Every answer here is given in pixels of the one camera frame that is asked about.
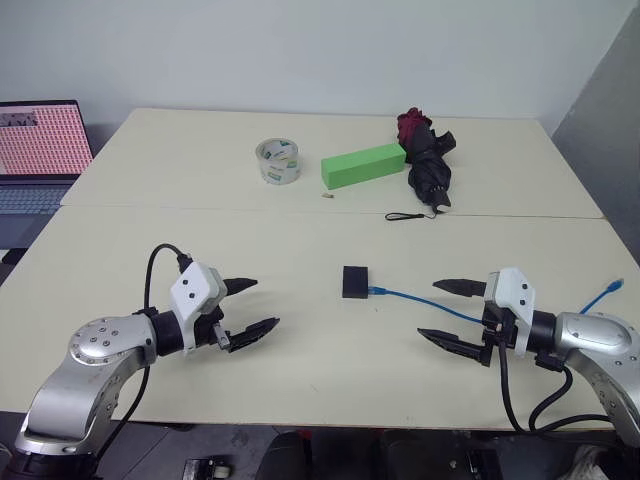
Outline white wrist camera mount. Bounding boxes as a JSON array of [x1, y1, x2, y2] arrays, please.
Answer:
[[168, 260, 225, 357], [487, 267, 539, 359]]

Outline dark red folded fabric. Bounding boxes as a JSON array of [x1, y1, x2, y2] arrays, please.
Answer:
[[396, 107, 434, 151]]

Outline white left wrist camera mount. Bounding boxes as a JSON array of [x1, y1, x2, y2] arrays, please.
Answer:
[[168, 260, 225, 357]]

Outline clear packing tape roll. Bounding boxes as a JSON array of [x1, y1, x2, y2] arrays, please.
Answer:
[[255, 138, 302, 186]]

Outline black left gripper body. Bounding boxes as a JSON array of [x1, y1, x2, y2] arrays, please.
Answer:
[[192, 277, 237, 354]]

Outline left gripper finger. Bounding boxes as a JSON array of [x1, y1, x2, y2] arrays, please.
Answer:
[[223, 276, 259, 297], [227, 316, 281, 354]]

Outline narrow dark rounded shape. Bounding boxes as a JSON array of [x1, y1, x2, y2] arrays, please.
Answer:
[[257, 430, 314, 480]]

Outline white bundle under table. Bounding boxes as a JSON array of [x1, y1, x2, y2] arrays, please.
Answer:
[[569, 444, 629, 480]]

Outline small black wheeled device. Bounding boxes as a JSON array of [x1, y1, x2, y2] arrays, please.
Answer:
[[182, 455, 235, 480]]

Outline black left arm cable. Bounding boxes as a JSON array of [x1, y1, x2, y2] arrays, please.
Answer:
[[92, 243, 194, 471]]

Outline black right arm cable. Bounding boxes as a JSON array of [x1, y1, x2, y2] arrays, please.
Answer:
[[494, 324, 614, 435]]

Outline grey partition panel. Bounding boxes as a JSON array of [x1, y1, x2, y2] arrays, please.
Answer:
[[549, 3, 640, 281]]

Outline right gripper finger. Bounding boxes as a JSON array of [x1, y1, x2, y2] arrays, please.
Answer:
[[417, 327, 485, 365], [432, 278, 489, 300]]

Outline small black adapter box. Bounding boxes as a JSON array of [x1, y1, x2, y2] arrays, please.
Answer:
[[341, 266, 371, 300]]

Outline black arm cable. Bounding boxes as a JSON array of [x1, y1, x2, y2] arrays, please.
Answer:
[[92, 243, 194, 471], [494, 324, 614, 435]]

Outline open laptop with pink screen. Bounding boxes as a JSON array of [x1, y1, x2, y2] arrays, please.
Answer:
[[0, 98, 96, 217]]

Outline green rectangular block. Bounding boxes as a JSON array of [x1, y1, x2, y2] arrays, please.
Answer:
[[320, 142, 407, 190]]

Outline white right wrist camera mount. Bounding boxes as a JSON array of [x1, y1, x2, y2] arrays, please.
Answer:
[[487, 267, 539, 359]]

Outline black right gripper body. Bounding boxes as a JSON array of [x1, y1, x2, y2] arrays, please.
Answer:
[[479, 299, 519, 369]]

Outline blue cable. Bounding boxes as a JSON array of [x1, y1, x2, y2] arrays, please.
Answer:
[[367, 277, 626, 325]]

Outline black folded umbrella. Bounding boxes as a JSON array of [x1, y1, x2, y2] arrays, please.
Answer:
[[384, 119, 458, 223]]

